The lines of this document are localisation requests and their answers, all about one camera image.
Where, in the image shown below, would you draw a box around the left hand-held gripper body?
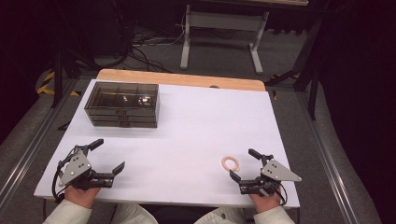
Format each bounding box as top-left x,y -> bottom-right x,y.
57,145 -> 115,191

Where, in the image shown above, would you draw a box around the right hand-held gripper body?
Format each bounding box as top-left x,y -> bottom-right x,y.
238,154 -> 303,198

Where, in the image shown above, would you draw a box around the beige braided hair tie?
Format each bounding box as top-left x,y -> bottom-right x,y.
220,155 -> 241,173

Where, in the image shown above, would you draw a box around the person's left hand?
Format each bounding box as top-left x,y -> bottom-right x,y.
64,185 -> 103,210

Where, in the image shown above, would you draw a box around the person's right hand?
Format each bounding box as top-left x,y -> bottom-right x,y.
248,183 -> 283,215

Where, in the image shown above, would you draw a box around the dark transparent drawer box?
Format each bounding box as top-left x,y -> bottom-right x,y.
83,81 -> 161,129

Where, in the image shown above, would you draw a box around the person's torso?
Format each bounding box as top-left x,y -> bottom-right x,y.
109,203 -> 257,224

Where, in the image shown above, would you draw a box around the black metal stand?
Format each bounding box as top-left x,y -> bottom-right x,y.
263,15 -> 326,121
49,46 -> 97,109

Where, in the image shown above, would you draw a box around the yellow black floor tape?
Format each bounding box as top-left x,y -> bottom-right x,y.
35,71 -> 81,97

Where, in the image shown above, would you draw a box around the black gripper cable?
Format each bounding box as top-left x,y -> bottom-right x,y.
274,183 -> 289,207
50,153 -> 78,204

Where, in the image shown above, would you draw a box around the metal floor rail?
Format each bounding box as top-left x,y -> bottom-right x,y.
294,91 -> 366,224
0,78 -> 79,208

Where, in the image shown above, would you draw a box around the black floor cables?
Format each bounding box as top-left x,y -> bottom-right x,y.
122,29 -> 185,75

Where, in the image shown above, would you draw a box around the white metal desk frame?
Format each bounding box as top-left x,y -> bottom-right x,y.
179,4 -> 271,76

